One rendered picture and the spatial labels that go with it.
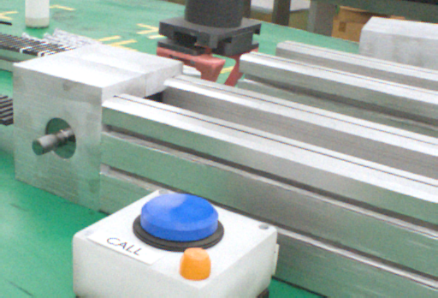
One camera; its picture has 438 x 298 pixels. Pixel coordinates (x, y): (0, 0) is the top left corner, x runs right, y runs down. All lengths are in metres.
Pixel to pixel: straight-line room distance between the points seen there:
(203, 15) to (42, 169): 0.23
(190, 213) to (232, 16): 0.36
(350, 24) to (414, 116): 3.89
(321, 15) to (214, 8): 2.36
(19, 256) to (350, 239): 0.21
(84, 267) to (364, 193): 0.16
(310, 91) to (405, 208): 0.25
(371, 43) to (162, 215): 0.47
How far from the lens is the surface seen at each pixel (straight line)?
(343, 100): 0.62
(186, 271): 0.33
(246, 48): 0.72
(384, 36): 0.78
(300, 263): 0.44
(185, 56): 0.68
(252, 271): 0.37
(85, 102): 0.50
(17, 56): 0.87
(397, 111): 0.60
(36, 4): 1.12
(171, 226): 0.35
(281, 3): 4.66
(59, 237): 0.49
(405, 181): 0.41
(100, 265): 0.36
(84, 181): 0.52
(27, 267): 0.45
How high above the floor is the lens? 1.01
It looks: 23 degrees down
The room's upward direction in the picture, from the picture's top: 3 degrees clockwise
